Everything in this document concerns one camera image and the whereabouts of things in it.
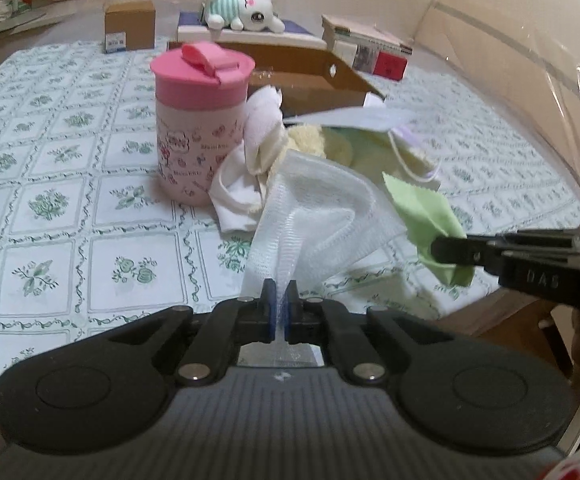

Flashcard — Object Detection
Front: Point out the light green cloth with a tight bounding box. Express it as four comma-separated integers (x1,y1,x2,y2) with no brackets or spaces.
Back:
382,172,476,289

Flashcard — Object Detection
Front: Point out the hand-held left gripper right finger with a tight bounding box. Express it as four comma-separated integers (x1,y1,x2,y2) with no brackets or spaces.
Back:
286,280,453,387

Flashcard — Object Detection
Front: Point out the white box with blue top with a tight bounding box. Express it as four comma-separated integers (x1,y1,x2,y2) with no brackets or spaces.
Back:
176,10,329,52

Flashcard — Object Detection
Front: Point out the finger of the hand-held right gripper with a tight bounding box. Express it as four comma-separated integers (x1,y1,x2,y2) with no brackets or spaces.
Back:
430,230,580,278

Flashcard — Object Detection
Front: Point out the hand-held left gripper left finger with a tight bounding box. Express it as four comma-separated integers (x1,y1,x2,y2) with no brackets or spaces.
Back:
109,279,277,387

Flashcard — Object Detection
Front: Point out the white mesh cloth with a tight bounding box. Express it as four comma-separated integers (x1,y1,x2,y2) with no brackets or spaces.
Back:
240,152,411,313

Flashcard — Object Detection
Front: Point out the pink lidded cup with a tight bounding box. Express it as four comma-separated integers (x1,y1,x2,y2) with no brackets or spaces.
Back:
150,42,257,207

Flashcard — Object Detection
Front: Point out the red label book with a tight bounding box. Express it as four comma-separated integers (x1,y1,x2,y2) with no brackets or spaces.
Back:
331,39,410,83

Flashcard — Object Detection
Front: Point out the yellow fluffy cloth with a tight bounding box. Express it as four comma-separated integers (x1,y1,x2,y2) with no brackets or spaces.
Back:
284,125,357,170

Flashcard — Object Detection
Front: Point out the clear plastic sheet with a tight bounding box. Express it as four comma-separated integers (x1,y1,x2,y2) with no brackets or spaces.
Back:
410,0,580,233

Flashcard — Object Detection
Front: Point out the white lavender face mask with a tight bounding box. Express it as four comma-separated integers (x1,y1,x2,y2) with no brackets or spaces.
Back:
282,105,443,184

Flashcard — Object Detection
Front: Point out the white plush bunny toy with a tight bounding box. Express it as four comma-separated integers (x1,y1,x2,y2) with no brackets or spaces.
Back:
201,0,286,34

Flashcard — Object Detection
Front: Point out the small closed cardboard box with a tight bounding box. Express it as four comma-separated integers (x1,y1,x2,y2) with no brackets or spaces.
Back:
103,0,157,55

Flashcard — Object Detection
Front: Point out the white cotton cloth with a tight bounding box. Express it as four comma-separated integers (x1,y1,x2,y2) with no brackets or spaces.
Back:
209,87,291,235

